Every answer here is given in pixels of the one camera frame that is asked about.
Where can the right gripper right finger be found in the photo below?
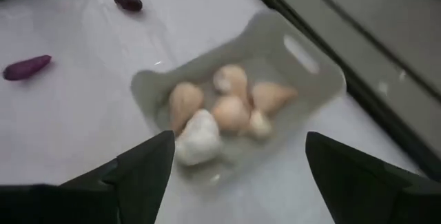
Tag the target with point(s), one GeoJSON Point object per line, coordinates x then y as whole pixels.
{"type": "Point", "coordinates": [361, 189]}

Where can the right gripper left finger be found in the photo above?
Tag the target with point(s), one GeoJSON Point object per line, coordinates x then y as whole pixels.
{"type": "Point", "coordinates": [144, 182]}

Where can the large elongated garlic bulb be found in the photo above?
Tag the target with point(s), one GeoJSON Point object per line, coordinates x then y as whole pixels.
{"type": "Point", "coordinates": [184, 103]}

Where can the small garlic bulb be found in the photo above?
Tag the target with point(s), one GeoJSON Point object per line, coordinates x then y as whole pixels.
{"type": "Point", "coordinates": [260, 124]}
{"type": "Point", "coordinates": [231, 79]}

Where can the white slotted plastic basket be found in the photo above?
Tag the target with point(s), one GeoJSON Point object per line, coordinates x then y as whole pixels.
{"type": "Point", "coordinates": [262, 38]}

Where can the black table edge rail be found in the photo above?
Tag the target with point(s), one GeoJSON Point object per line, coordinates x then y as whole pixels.
{"type": "Point", "coordinates": [386, 124]}

